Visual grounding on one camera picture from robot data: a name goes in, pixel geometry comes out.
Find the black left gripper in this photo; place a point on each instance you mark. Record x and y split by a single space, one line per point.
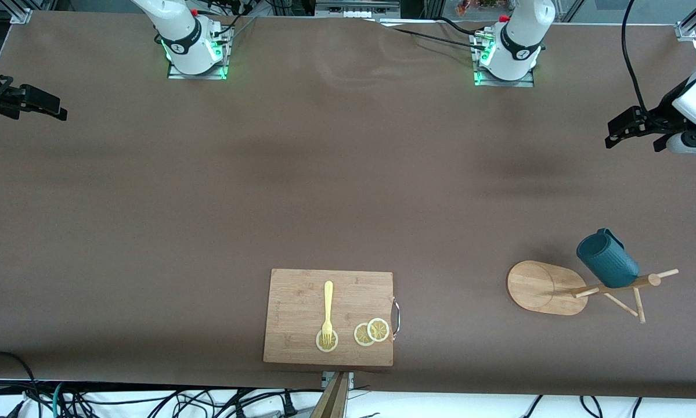
659 116

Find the teal mug yellow inside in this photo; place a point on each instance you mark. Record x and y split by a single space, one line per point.
609 261

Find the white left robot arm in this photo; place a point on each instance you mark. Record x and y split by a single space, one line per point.
519 35

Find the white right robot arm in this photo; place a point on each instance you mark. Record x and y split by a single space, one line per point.
176 29

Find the wooden cup rack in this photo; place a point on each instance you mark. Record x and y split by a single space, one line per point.
536 287

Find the orange plastic item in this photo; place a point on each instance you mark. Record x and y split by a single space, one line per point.
464 7

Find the large table cover sheet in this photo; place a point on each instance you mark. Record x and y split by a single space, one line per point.
348 145

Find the grey power strip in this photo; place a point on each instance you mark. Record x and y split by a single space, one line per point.
356 10

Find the lemon slice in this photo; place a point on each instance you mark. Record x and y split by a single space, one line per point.
378 330
335 341
361 335

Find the yellow plastic fork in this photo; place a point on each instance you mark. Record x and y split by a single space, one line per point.
328 302

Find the black power plug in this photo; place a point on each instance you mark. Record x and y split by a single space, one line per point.
289 405

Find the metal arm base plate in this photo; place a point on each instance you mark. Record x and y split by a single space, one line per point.
480 78
227 58

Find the metal bracket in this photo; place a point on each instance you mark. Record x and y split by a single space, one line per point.
350 378

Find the wooden post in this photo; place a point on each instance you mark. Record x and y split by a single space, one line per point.
331 403

